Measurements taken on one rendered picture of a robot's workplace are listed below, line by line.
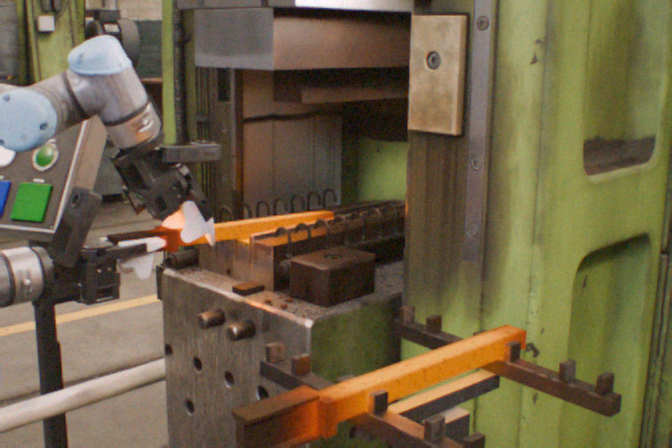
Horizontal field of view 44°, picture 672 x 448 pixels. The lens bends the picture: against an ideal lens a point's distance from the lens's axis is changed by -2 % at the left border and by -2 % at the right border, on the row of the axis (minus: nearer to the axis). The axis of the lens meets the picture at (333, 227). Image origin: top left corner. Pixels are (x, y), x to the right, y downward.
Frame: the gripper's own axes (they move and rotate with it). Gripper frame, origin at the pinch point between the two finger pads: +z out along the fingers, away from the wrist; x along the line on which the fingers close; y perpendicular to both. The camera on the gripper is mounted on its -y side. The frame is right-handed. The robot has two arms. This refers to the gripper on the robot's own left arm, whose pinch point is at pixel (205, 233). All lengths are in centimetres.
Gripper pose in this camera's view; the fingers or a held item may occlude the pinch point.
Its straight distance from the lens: 135.7
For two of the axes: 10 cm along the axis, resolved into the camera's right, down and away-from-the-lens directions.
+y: -6.1, 6.1, -5.0
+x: 7.2, 1.7, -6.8
